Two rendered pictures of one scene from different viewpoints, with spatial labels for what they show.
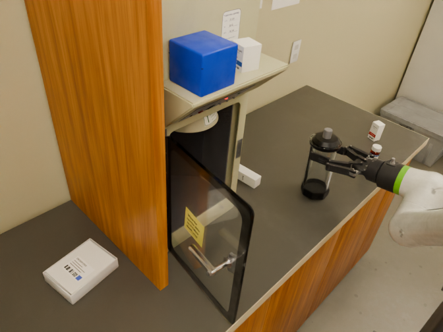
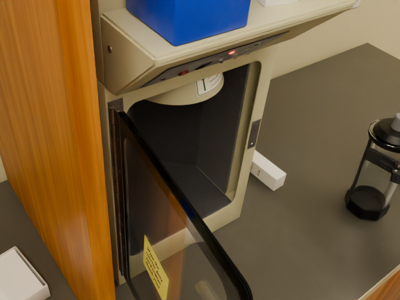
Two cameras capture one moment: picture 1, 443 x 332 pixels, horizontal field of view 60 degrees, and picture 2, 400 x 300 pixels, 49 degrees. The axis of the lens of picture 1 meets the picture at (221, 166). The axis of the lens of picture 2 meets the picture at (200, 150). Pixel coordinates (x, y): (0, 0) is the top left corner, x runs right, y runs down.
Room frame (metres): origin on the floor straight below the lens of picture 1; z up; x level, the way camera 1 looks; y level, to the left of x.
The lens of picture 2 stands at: (0.29, -0.03, 1.73)
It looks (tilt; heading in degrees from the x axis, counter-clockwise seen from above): 42 degrees down; 7
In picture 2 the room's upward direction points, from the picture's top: 6 degrees clockwise
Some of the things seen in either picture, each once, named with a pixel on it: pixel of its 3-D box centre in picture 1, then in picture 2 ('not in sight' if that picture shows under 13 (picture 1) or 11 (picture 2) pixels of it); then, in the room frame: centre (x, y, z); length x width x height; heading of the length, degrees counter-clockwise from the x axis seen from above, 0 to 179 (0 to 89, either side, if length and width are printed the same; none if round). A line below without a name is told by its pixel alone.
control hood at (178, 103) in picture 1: (226, 92); (234, 41); (0.81, 0.00, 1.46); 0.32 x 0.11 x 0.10; 139
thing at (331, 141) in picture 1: (326, 138); (397, 128); (1.09, -0.35, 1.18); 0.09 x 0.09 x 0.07
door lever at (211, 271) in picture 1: (208, 257); not in sight; (0.53, 0.01, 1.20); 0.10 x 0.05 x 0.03; 41
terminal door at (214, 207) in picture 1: (200, 233); (164, 284); (0.61, 0.03, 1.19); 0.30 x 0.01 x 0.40; 41
